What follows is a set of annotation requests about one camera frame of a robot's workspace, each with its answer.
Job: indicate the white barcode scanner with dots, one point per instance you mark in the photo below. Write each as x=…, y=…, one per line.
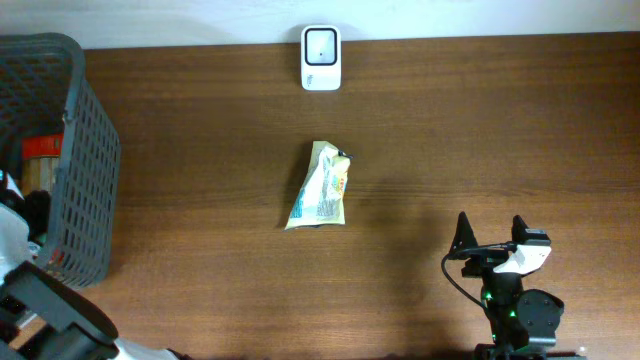
x=321, y=58

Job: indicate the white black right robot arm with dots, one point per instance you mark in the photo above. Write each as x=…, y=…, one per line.
x=523, y=322

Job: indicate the grey plastic mesh basket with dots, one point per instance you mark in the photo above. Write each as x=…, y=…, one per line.
x=44, y=91

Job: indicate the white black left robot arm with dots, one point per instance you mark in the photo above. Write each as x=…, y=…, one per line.
x=41, y=318

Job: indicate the yellow chip bag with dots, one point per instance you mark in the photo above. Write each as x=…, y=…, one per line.
x=320, y=201

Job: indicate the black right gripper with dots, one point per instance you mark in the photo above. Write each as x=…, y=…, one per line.
x=481, y=261

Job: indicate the orange pasta package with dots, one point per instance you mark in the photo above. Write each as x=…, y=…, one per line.
x=40, y=159

